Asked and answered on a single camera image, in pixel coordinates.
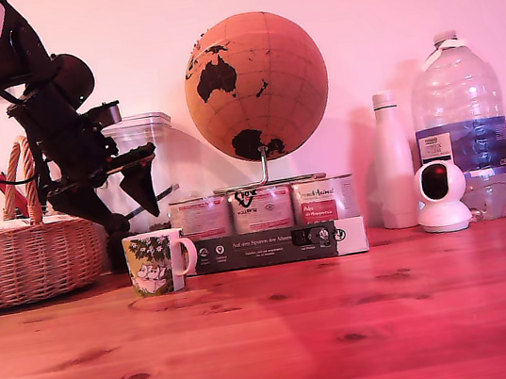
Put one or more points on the clear lidded storage container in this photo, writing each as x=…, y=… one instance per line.
x=159, y=132

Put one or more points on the dark wooden pepper mill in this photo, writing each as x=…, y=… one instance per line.
x=117, y=255

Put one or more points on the tin can small text label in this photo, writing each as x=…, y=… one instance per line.
x=200, y=220

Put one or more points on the wicker basket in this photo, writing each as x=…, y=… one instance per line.
x=31, y=265

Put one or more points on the cartoon print mug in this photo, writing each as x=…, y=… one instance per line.
x=150, y=267

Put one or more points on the white paper stack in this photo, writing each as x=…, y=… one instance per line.
x=1, y=224

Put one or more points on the tin can black logo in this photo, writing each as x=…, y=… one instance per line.
x=263, y=213

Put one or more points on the black and white cardboard tray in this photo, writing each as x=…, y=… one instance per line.
x=257, y=247

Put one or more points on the cork globe on metal stand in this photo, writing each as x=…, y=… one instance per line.
x=261, y=87

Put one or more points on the white insulated bottle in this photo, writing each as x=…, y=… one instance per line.
x=395, y=167

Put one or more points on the large clear water bottle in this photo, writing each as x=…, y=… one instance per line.
x=458, y=97

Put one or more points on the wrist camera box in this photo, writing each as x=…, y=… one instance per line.
x=110, y=114

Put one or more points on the small white round camera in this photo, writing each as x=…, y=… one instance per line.
x=440, y=198

